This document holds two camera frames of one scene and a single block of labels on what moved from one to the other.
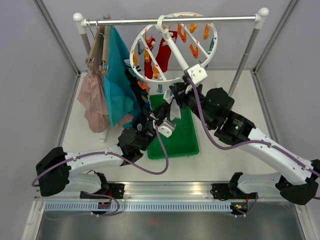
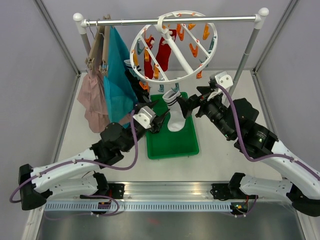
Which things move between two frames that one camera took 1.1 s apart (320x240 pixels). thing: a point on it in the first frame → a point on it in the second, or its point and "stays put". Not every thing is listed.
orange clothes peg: [146, 55] stays put
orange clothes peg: [148, 40] stays put
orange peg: [144, 86] stays put
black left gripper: [162, 112] → [158, 121]
